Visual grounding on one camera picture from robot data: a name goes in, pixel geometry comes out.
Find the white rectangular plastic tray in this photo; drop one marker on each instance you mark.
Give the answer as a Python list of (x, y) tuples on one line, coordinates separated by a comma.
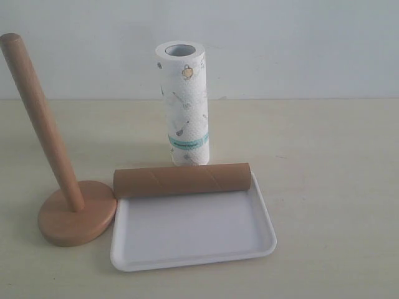
[(176, 231)]

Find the wooden paper towel holder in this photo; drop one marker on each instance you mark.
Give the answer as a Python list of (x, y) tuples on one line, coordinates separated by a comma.
[(79, 211)]

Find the brown cardboard tube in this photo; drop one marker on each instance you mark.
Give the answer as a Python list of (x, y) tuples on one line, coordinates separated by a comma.
[(179, 180)]

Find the white printed paper towel roll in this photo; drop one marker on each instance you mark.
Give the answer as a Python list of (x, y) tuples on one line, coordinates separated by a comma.
[(182, 69)]

